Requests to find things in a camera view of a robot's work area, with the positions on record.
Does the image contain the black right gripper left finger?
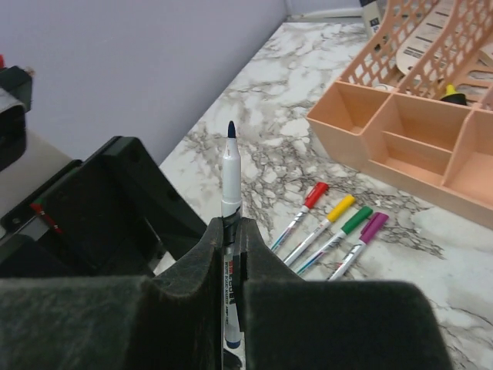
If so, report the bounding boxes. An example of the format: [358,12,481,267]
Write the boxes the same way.
[1,218,223,369]

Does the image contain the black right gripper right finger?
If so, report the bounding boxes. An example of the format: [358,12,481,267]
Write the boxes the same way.
[236,218,453,369]

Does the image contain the white pen green end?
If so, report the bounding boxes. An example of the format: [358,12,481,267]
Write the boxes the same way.
[296,229,347,276]

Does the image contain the black grey stapler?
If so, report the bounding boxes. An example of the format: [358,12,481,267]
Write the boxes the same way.
[359,0,382,39]

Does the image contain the orange plastic desk organizer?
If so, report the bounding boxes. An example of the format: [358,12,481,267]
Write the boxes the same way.
[307,1,492,227]

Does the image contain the yellow pen cap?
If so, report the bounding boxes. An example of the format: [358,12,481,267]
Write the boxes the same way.
[327,195,355,223]

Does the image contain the yellow highlighter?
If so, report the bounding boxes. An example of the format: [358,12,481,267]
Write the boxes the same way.
[440,84,468,106]

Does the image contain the magenta pen cap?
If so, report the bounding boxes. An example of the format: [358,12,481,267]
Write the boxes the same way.
[359,212,389,244]

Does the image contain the green pen cap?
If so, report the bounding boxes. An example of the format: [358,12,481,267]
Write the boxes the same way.
[341,206,374,235]

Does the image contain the red pen cap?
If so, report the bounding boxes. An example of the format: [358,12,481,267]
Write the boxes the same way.
[304,182,329,209]

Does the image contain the white pen blue end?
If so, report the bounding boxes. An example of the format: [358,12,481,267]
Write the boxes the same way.
[221,121,243,349]

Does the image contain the white pen yellow end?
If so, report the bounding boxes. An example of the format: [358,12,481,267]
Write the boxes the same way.
[283,218,331,267]

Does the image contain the white pen red end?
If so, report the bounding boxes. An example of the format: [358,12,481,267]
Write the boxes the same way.
[270,205,310,252]

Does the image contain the white pen magenta end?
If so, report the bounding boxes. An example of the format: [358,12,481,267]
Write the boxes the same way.
[327,241,367,281]

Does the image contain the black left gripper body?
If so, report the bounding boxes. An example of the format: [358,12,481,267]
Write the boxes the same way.
[1,136,206,277]

